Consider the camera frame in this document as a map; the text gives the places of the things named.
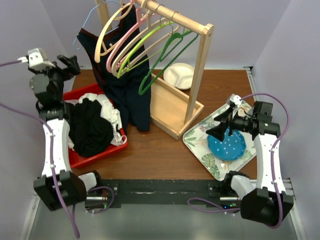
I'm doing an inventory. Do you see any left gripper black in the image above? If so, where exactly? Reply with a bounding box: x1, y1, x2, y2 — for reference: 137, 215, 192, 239
29, 55, 80, 102

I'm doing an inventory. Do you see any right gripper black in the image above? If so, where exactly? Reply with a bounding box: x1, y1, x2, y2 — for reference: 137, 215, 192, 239
206, 106, 255, 142

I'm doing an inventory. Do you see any navy tank top red trim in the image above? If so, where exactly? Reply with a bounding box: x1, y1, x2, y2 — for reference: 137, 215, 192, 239
77, 6, 151, 133

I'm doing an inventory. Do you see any light blue wire hanger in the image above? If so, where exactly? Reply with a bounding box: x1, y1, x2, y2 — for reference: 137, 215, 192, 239
72, 0, 122, 51

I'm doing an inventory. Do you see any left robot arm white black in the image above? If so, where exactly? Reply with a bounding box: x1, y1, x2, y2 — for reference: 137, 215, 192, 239
27, 52, 104, 211

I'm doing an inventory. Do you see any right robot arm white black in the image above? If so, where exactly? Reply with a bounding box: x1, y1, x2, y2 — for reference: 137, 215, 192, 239
206, 100, 294, 229

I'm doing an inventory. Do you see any natural wooden hanger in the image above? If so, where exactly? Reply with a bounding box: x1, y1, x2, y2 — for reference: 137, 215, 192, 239
94, 0, 136, 64

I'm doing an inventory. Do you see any wooden hanger rack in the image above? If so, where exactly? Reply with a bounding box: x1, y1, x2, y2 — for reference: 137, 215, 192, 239
94, 0, 214, 140

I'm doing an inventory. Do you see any pink plastic hanger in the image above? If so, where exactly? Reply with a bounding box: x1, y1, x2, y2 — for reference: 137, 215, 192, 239
106, 8, 153, 76

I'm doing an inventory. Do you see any lime green hanger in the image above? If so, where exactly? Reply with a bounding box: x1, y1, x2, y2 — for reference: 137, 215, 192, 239
115, 20, 180, 79

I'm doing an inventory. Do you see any beige plastic hanger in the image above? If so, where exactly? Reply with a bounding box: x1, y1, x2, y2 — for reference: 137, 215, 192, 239
106, 14, 173, 78

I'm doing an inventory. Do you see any dark green hanger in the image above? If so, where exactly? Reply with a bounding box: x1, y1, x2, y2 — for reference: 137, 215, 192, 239
138, 30, 199, 96

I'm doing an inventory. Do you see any blue dotted plate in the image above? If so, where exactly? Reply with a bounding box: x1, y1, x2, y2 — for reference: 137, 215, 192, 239
207, 128, 247, 162

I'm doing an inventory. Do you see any floral leaf tray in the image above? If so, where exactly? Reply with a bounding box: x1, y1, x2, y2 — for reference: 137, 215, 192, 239
182, 104, 256, 181

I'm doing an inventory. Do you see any white garment in bin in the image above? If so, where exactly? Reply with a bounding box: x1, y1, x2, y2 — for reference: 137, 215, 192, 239
65, 93, 128, 147

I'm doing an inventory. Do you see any black garment in bin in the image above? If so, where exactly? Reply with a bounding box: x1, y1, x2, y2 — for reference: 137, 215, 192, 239
69, 98, 114, 158

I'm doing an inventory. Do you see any white divided dish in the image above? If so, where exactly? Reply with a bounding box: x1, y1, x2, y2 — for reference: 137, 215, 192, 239
163, 63, 195, 90

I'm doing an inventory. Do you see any red plastic bin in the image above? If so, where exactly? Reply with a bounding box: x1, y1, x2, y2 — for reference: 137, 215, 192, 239
63, 83, 128, 169

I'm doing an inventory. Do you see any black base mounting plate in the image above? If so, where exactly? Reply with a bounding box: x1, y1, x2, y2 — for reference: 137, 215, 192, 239
84, 178, 242, 210

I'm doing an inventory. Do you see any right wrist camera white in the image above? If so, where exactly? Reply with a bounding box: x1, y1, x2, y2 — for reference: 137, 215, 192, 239
226, 94, 242, 110

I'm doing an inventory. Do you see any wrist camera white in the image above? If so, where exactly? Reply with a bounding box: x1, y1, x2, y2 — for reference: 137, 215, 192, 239
17, 48, 56, 72
226, 94, 242, 110

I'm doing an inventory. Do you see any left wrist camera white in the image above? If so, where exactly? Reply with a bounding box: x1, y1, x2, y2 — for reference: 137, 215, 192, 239
17, 48, 56, 72

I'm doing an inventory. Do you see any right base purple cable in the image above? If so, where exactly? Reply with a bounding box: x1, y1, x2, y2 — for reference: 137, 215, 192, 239
187, 198, 242, 214

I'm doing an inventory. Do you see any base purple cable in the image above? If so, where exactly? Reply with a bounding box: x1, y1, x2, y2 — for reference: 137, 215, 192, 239
86, 186, 115, 215
187, 198, 242, 214

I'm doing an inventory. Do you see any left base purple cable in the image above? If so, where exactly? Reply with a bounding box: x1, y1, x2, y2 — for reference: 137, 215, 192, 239
86, 186, 115, 215

